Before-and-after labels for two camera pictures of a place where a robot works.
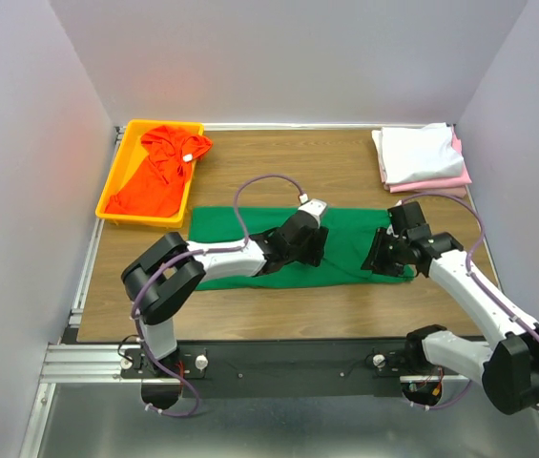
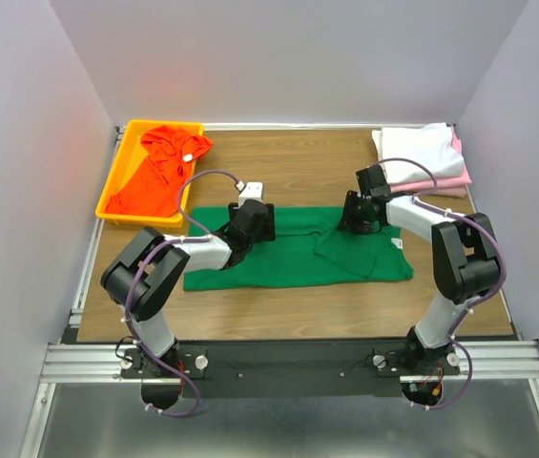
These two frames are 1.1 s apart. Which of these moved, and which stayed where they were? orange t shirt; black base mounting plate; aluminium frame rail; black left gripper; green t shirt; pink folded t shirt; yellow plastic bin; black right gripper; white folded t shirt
Moved: black left gripper; black right gripper; green t shirt
Stayed: white folded t shirt; black base mounting plate; pink folded t shirt; orange t shirt; aluminium frame rail; yellow plastic bin
